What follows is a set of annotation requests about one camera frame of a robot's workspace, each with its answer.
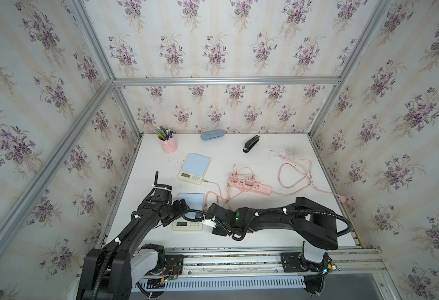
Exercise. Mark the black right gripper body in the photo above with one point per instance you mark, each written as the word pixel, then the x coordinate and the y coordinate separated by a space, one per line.
pixel 220 231

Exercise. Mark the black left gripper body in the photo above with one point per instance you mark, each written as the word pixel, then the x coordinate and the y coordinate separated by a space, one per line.
pixel 173 210

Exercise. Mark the blue kitchen scale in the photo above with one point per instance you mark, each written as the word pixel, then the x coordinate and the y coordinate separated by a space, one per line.
pixel 191 221
pixel 194 169

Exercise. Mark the pink USB charger adapter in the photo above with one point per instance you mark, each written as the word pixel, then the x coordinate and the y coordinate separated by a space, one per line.
pixel 234 177

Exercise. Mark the pink power strip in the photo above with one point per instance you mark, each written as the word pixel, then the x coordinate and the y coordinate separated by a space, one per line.
pixel 258 188

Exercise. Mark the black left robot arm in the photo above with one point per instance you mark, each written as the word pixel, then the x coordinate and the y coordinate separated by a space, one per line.
pixel 107 272

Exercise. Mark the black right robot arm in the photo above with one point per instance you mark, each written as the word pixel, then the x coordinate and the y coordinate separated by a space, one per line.
pixel 318 225

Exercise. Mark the pink pen holder cup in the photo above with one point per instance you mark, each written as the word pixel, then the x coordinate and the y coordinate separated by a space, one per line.
pixel 170 146

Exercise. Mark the coloured pens bunch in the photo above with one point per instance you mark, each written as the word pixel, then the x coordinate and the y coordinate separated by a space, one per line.
pixel 164 134

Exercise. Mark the black stapler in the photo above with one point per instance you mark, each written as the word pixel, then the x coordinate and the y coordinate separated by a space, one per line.
pixel 251 143

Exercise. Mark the blue glasses case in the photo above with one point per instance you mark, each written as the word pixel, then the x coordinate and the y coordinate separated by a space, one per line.
pixel 212 135

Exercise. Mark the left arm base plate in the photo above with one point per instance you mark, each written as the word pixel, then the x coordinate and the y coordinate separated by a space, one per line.
pixel 152 260

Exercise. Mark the aluminium mounting rail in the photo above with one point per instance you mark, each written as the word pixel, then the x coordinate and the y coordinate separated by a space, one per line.
pixel 241 261

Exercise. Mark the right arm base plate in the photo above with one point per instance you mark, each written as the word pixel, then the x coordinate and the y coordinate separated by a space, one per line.
pixel 297 262

